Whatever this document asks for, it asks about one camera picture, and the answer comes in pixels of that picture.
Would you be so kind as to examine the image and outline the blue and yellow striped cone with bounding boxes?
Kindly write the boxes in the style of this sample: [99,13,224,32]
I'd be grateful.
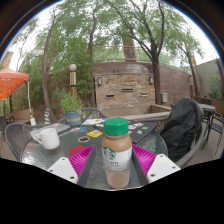
[44,108,52,126]

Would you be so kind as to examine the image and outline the grey wicker patio chair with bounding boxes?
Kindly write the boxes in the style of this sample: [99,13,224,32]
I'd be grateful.
[174,128,208,169]
[58,107,108,125]
[3,122,38,163]

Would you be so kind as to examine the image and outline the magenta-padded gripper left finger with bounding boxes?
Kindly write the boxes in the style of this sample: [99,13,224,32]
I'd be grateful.
[46,144,98,188]

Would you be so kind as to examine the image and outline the black jacket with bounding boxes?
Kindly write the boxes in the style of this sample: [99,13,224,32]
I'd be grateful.
[159,97,204,163]

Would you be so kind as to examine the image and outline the green plant in blue pot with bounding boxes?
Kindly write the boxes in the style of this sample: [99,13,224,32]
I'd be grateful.
[54,88,84,127]

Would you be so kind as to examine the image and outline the white sticker sheet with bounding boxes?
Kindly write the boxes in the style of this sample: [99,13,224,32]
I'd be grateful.
[81,118,106,126]

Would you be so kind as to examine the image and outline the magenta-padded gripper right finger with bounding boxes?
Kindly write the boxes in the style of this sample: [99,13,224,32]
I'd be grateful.
[130,143,182,188]

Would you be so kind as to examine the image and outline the dark-trunked branching tree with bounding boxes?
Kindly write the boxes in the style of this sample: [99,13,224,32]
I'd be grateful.
[109,0,178,106]

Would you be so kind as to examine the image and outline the orange patio umbrella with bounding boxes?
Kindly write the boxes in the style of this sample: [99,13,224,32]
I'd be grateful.
[0,64,37,126]

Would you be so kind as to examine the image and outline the globe-topped lamp post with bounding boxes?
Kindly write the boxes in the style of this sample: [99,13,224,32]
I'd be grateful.
[68,63,78,98]

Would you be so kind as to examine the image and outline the dark metal patio chair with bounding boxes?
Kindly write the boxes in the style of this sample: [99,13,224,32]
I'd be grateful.
[209,112,224,155]
[0,114,15,134]

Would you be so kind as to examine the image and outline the round patio side table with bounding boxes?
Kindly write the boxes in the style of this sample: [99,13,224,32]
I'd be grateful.
[198,103,217,148]

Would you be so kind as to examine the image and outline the green-capped coffee drink bottle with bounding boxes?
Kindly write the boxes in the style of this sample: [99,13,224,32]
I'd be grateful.
[101,117,133,190]

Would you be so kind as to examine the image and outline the slender leaning tree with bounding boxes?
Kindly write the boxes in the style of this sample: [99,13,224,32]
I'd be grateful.
[33,6,68,123]

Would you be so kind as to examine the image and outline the black laptop with stickers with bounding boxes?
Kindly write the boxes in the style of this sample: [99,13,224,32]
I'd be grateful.
[93,120,158,145]

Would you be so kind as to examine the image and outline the white ceramic mug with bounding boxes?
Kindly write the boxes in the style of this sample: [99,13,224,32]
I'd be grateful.
[34,127,61,150]

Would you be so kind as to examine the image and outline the silver laptop with stickers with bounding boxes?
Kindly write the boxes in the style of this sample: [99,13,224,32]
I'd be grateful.
[29,122,72,141]

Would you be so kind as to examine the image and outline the yellow sticker card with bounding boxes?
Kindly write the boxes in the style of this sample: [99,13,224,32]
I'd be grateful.
[86,129,104,138]

